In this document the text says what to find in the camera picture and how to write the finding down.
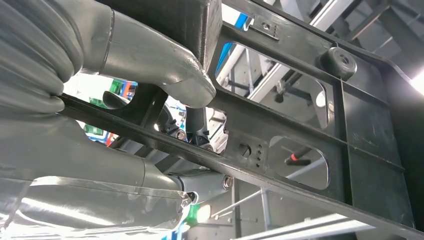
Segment black tool with red band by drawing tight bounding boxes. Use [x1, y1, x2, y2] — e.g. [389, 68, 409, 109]
[284, 147, 312, 167]

